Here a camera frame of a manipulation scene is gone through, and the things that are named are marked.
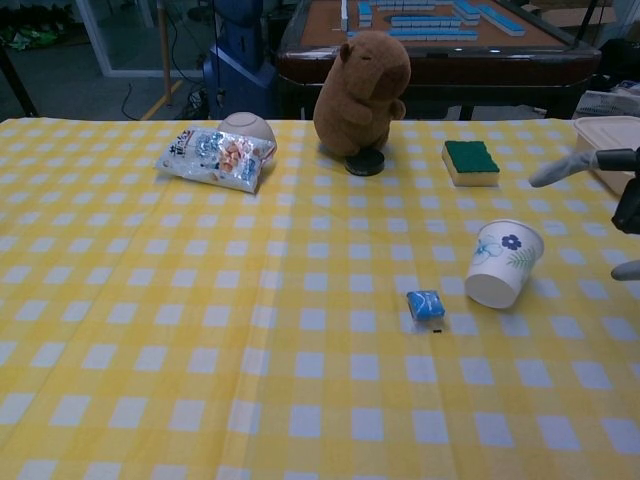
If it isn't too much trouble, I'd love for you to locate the yellow white checkered tablecloth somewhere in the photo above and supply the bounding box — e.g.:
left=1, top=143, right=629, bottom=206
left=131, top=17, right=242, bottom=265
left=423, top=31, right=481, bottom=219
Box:
left=0, top=117, right=640, bottom=480

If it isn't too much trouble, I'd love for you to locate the white blue snack bag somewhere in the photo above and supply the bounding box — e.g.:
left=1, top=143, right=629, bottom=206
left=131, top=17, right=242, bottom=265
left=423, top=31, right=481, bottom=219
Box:
left=155, top=126, right=277, bottom=194

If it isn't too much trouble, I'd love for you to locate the beige upturned bowl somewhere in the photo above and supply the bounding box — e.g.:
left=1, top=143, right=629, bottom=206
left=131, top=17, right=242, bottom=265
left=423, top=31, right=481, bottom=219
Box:
left=218, top=111, right=277, bottom=159

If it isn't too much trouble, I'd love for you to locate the white plastic basket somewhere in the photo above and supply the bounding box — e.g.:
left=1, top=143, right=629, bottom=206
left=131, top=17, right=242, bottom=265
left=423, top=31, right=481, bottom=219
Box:
left=577, top=89, right=640, bottom=120

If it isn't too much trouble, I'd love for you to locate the black round lid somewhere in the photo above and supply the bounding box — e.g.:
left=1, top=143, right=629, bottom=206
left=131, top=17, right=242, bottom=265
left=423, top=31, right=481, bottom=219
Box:
left=343, top=148, right=386, bottom=177

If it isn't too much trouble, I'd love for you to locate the dark wood mahjong table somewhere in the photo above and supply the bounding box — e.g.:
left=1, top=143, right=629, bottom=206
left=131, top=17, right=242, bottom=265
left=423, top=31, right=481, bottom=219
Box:
left=274, top=0, right=604, bottom=121

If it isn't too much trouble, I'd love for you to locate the white flower print paper cup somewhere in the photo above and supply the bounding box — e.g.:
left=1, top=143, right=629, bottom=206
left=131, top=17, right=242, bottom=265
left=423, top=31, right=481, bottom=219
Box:
left=464, top=218, right=545, bottom=312

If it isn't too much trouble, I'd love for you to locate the brown capybara plush toy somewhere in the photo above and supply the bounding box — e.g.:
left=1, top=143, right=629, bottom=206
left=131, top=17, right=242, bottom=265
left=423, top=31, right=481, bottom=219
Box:
left=312, top=30, right=412, bottom=157

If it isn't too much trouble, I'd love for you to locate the green bags pile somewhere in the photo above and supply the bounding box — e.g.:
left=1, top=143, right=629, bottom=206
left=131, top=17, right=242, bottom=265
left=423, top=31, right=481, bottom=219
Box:
left=0, top=19, right=62, bottom=51

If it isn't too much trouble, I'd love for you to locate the wooden pole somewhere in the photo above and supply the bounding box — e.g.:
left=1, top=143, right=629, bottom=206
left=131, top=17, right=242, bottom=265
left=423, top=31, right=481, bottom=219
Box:
left=156, top=0, right=174, bottom=107

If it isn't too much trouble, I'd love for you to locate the black metal stand leg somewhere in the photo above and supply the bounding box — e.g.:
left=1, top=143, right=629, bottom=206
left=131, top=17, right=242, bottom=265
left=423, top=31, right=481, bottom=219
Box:
left=0, top=47, right=40, bottom=119

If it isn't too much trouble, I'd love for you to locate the green yellow sponge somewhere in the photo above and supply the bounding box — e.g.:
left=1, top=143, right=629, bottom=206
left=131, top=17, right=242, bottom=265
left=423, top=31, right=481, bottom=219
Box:
left=441, top=140, right=501, bottom=188

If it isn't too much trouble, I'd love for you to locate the beige lidded food box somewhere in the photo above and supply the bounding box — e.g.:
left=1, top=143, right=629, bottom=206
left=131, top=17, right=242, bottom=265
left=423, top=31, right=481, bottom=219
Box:
left=572, top=115, right=640, bottom=196

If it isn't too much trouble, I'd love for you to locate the right black grey robot hand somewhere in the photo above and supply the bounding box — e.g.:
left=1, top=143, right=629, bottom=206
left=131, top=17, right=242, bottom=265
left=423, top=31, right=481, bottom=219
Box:
left=528, top=146, right=640, bottom=282

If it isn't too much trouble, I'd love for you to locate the black bag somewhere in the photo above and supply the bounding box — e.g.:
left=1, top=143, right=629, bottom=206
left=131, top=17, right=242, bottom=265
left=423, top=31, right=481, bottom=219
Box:
left=595, top=37, right=640, bottom=96

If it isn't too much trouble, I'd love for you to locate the small blue packet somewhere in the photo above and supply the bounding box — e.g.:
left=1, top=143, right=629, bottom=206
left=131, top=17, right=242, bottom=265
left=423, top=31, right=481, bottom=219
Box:
left=405, top=289, right=449, bottom=321

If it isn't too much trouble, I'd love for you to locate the blue machine base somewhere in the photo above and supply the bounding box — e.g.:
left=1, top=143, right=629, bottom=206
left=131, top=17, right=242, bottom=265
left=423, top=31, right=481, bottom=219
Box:
left=202, top=0, right=281, bottom=121

